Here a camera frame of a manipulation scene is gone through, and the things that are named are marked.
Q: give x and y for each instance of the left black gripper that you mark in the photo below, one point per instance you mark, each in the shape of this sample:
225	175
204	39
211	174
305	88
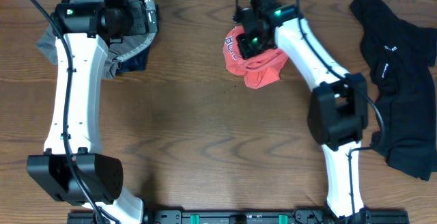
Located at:
140	10

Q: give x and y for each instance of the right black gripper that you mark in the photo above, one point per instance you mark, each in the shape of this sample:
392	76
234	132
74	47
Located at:
248	48

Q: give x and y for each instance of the red soccer t-shirt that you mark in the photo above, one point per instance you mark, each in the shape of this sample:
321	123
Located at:
257	71

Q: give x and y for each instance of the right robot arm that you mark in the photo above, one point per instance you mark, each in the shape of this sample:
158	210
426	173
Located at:
338	109

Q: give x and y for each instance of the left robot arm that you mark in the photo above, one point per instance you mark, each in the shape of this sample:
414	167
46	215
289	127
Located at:
72	167

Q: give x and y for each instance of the grey-brown folded shorts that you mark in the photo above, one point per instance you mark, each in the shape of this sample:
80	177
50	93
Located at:
90	37

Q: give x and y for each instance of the black t-shirt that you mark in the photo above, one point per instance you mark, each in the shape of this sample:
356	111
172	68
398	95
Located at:
400	55

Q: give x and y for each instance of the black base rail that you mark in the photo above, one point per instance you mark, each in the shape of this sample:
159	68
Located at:
297	216

